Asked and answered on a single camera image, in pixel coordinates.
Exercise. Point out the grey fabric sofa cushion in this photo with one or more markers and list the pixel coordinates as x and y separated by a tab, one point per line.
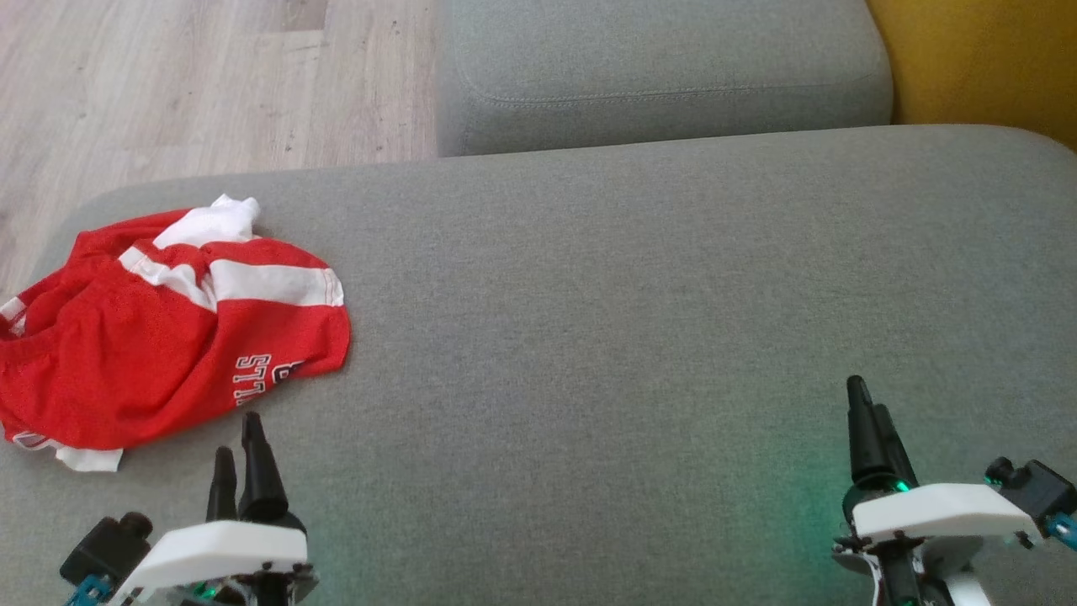
656	76

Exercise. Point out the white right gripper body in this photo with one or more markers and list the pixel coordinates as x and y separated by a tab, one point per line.
934	513

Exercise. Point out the yellow upholstered furniture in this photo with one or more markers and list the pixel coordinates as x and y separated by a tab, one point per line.
993	59

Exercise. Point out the grey fabric sofa seat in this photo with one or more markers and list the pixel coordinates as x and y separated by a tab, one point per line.
606	337

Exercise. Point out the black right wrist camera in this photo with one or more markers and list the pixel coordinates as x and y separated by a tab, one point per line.
1039	488

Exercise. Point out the red white sports garment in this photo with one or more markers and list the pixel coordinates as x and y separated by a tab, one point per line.
126	353

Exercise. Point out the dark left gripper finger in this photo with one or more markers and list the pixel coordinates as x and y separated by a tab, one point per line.
223	492
259	480

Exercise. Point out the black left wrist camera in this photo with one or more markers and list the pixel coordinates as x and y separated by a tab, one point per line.
105	547

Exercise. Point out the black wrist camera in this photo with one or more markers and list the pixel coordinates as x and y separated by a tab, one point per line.
1039	488
105	547

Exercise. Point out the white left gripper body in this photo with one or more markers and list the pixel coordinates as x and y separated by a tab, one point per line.
223	551

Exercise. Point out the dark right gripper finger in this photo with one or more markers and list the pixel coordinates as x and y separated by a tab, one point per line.
897	454
862	438

